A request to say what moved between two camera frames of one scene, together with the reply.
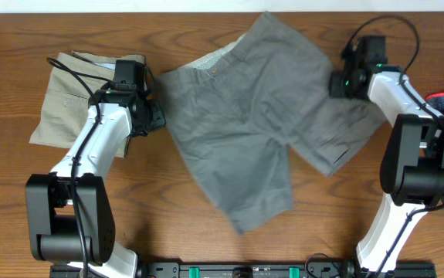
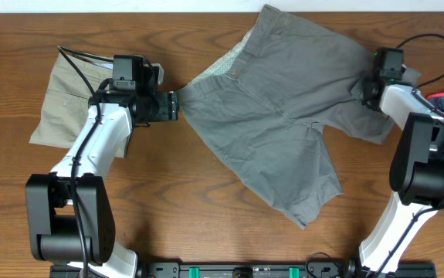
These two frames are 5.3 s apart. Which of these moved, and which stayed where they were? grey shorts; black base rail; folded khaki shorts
Moved: grey shorts
Stayed: folded khaki shorts; black base rail
